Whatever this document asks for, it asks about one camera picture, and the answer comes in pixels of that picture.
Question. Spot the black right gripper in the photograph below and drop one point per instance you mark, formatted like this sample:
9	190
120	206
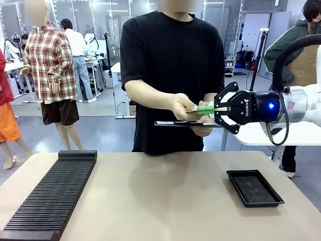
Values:
255	108

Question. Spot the thin dark clipboard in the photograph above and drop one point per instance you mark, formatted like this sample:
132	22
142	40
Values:
175	124

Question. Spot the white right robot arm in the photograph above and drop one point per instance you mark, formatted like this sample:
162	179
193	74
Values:
311	100

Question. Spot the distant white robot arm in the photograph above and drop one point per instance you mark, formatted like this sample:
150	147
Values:
10	46
90	41

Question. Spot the person's right forearm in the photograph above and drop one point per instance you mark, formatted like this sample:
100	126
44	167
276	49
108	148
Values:
148	94

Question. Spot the black slotted PCB rack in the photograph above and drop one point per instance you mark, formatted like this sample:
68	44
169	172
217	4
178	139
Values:
50	200

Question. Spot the person's left hand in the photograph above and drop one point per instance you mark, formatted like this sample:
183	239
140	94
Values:
204	130

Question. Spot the person's right hand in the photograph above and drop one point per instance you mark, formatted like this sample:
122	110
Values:
181	108

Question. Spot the low white shoe shelf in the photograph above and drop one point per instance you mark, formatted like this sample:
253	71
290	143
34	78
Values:
229	67

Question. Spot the black bags pile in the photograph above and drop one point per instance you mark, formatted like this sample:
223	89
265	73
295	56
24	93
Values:
244	59

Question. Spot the black tripod pole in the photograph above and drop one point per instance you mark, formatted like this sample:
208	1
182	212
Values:
258	55

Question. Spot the person in black T-shirt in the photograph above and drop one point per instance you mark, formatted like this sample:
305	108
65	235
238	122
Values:
173	55

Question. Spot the white table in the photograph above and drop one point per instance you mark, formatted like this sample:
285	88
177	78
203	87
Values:
301	136

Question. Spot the black shallow plastic tray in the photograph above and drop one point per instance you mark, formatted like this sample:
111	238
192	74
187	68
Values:
254	188

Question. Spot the person in brown apron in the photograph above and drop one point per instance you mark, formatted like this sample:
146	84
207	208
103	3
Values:
296	30

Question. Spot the white height-adjustable desk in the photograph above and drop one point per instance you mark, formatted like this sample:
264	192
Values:
96	59

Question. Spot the person in white shirt jeans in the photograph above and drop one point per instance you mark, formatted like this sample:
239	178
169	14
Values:
77	50

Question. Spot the mannequin in plaid shirt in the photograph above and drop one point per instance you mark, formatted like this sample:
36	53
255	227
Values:
50	65

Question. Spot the white desk with clutter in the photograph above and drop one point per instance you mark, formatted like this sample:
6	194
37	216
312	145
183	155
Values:
12	66

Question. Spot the mannequin in red jacket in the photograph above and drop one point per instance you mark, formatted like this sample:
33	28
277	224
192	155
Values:
6	120

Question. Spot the thin black camera stand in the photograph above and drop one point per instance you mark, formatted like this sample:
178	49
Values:
107	50

